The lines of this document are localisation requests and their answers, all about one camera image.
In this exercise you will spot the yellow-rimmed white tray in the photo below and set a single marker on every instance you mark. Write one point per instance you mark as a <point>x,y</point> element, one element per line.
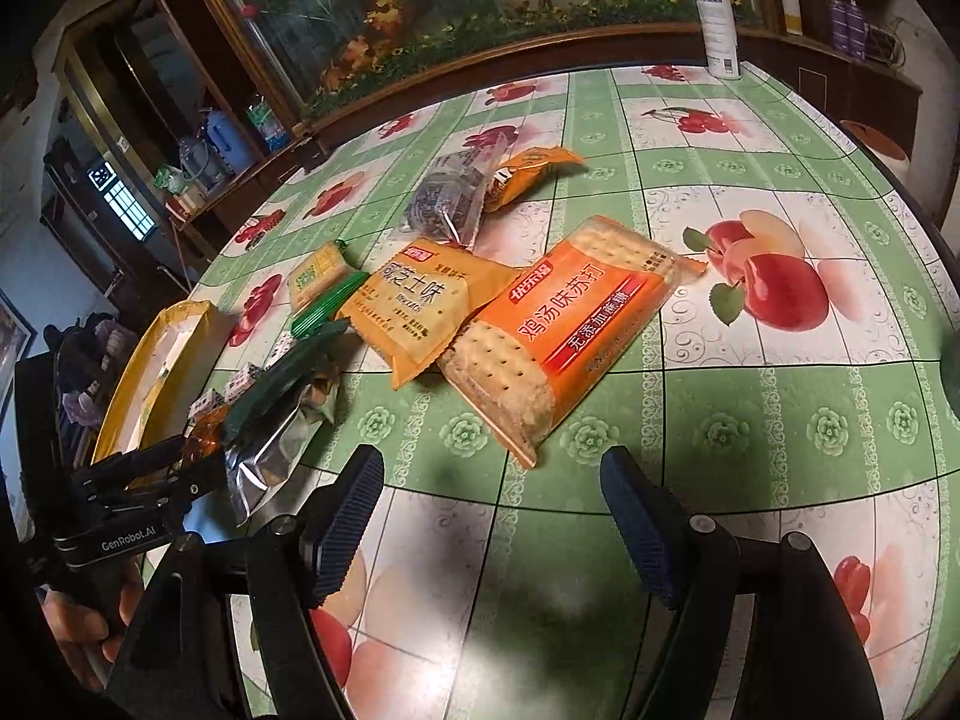
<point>135,390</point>

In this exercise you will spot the small yellow-green cracker packet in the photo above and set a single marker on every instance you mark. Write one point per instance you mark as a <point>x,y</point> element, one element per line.
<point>319,274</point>

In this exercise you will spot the dark green snack packet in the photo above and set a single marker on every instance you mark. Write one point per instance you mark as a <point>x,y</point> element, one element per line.
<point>292,379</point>

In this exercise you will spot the clear grey jug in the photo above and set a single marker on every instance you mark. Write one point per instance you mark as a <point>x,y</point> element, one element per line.
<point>197,161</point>

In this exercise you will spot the purple bottle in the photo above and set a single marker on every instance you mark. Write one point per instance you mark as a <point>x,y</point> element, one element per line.
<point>837,26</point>
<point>857,31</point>

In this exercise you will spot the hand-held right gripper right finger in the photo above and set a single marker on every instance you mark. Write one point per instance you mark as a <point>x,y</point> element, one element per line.
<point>637,532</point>

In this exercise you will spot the large orange cracker packet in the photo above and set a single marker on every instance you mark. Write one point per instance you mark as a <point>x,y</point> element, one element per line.
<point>570,322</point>

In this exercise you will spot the person's left hand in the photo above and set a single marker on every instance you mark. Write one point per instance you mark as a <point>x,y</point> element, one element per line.
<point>71,619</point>

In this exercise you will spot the round red white container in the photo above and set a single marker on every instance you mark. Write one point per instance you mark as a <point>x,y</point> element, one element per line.
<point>874,141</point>

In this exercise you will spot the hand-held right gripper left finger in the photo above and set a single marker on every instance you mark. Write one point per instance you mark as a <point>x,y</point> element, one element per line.
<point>349,525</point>

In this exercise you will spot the wooden sideboard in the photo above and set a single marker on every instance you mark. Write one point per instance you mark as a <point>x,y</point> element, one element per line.
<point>247,184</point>

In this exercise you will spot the green-edged cracker packet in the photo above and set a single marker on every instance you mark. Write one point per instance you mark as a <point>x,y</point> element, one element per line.
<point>330,305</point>

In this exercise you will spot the barred window door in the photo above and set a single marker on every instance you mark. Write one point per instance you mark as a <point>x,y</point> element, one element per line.
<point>124,202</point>

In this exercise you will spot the white spray bottle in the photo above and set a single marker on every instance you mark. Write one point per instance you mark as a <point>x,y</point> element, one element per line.
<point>718,22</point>

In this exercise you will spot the yellow cracker packet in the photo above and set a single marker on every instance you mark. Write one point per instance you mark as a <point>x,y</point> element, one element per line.
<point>420,307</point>

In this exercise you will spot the small orange snack packet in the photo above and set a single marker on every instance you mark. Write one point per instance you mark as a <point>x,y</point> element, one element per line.
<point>529,169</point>

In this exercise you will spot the clear bag of dark snacks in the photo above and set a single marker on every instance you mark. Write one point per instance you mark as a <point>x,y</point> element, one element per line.
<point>442,199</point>

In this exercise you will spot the blue thermos jug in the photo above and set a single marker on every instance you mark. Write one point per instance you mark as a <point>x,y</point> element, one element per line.
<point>227,141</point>

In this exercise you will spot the amber candy wrapper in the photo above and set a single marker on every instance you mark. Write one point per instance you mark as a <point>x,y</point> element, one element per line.
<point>204,441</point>

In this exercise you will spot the green fruit-print tablecloth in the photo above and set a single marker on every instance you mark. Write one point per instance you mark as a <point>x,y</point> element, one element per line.
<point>750,405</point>

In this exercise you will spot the silver foil snack packet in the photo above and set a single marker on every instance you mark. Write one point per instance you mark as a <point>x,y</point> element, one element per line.
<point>266,457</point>

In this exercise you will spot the green bottle pack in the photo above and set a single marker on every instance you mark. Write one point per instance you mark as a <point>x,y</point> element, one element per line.
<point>268,122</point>

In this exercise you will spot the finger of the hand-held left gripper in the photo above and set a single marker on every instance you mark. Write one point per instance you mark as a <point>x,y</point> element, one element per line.
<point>176,487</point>
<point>142,457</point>

